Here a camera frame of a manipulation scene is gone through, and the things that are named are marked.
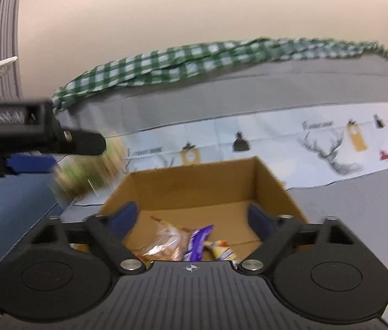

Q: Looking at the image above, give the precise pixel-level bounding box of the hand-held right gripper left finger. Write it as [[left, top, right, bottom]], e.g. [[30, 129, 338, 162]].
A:
[[30, 201, 147, 276]]

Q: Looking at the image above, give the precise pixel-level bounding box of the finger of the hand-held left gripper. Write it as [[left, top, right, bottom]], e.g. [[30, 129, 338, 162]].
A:
[[56, 128, 107, 156], [4, 154, 56, 177]]

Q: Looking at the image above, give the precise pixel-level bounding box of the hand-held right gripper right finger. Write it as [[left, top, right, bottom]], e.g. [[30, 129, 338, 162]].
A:
[[237, 202, 353, 276]]

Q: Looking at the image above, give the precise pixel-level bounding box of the round green-label rice cracker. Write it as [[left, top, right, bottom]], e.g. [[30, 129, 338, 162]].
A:
[[52, 137, 128, 207]]

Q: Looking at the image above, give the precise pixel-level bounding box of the yellow orange snack packet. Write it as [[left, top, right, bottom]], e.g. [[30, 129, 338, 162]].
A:
[[204, 238, 239, 268]]

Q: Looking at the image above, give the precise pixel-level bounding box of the clear-wrapped cream rice roll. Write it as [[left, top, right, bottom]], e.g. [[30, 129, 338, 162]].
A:
[[136, 216, 195, 262]]

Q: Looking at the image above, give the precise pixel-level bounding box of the purple snack bar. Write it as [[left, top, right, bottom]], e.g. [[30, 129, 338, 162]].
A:
[[182, 224, 214, 262]]

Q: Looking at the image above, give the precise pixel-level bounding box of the cardboard box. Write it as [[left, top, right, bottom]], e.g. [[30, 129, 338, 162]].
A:
[[73, 156, 310, 273]]

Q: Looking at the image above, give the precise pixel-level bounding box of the white deer-print cloth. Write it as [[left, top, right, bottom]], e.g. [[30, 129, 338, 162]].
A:
[[122, 101, 388, 192]]

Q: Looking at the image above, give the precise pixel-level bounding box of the green checked cloth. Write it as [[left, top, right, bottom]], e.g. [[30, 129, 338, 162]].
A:
[[51, 37, 388, 111]]

